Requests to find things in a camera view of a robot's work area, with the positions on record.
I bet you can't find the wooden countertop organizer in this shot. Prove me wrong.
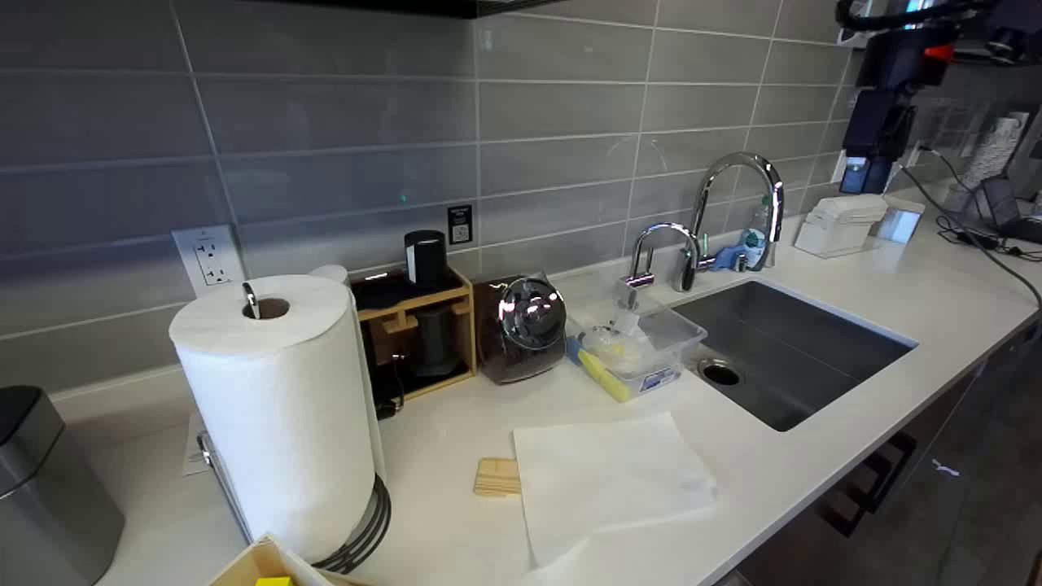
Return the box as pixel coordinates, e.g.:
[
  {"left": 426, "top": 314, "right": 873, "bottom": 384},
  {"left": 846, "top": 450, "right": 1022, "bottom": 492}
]
[{"left": 350, "top": 262, "right": 483, "bottom": 420}]

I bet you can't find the black cylindrical mug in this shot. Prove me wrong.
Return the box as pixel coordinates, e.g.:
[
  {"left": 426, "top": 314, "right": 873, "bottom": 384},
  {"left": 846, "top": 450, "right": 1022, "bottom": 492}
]
[{"left": 401, "top": 229, "right": 449, "bottom": 293}]

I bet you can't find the yellow sponge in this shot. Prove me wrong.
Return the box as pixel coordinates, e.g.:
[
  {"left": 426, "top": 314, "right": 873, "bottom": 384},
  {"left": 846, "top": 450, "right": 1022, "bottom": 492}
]
[{"left": 573, "top": 343, "right": 638, "bottom": 402}]

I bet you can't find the small chrome faucet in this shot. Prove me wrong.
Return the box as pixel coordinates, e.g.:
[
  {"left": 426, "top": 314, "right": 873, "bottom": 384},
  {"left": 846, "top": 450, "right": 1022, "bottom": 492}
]
[{"left": 620, "top": 222, "right": 704, "bottom": 313}]

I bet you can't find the clear plastic container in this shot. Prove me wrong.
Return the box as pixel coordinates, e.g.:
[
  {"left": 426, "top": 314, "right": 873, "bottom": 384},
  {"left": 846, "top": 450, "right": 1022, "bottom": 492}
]
[{"left": 565, "top": 306, "right": 709, "bottom": 407}]

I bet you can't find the small ribbed wooden piece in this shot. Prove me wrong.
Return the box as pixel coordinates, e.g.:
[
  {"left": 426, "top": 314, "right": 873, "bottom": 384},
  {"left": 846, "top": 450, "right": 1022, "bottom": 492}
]
[{"left": 470, "top": 452, "right": 526, "bottom": 501}]

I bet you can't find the white paper napkin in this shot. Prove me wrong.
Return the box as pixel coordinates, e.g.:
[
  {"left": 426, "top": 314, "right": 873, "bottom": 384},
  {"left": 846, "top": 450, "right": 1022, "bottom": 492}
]
[{"left": 513, "top": 407, "right": 722, "bottom": 573}]

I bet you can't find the blue dish soap bottle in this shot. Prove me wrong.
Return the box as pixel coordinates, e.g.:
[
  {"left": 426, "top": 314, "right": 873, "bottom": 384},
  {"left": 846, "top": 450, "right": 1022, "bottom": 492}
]
[{"left": 709, "top": 224, "right": 769, "bottom": 272}]

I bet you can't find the tall chrome faucet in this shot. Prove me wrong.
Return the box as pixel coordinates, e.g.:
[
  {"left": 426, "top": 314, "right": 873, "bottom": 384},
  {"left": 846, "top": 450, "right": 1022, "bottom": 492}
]
[{"left": 689, "top": 151, "right": 789, "bottom": 272}]

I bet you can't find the white paper towel roll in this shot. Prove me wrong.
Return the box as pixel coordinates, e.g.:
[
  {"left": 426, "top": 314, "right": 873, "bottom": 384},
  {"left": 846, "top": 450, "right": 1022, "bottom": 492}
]
[{"left": 166, "top": 272, "right": 384, "bottom": 565}]

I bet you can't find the stainless steel sink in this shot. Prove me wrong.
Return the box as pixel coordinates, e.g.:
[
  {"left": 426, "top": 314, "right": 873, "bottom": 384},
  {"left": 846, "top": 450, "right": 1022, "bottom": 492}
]
[{"left": 668, "top": 275, "right": 917, "bottom": 436}]

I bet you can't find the dark lower cabinet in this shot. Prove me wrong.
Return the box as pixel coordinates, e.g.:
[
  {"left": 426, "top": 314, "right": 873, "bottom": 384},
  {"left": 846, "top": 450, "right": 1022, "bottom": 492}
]
[{"left": 714, "top": 322, "right": 1042, "bottom": 586}]

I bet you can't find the black wall switch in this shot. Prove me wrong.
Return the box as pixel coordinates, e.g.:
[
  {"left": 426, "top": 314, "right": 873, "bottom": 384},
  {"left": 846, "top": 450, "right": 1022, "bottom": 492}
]
[{"left": 447, "top": 201, "right": 475, "bottom": 247}]

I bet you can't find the white wall outlet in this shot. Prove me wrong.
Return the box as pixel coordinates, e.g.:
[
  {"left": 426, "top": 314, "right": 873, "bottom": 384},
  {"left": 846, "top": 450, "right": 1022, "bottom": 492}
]
[{"left": 168, "top": 222, "right": 247, "bottom": 298}]

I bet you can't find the black cabinet handle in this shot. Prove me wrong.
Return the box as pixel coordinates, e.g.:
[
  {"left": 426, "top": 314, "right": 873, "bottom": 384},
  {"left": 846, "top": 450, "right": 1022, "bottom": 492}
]
[{"left": 816, "top": 433, "right": 915, "bottom": 534}]

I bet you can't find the thin black power cable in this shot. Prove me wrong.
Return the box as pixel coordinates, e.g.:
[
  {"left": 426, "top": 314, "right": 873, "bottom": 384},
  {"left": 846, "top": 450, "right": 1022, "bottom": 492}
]
[{"left": 900, "top": 151, "right": 1042, "bottom": 320}]

